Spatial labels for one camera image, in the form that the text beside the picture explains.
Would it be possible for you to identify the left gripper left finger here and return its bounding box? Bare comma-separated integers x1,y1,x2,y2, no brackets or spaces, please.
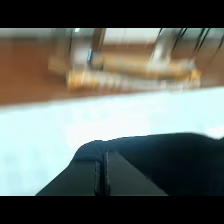
35,159,102,197

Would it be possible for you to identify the black garment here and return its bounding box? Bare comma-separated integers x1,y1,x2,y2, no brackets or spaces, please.
72,132,224,197

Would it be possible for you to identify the orange plastic package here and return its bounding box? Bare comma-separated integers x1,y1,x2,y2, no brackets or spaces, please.
65,52,203,92

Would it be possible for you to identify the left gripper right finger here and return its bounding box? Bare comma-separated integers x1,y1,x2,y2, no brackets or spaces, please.
104,149,168,197

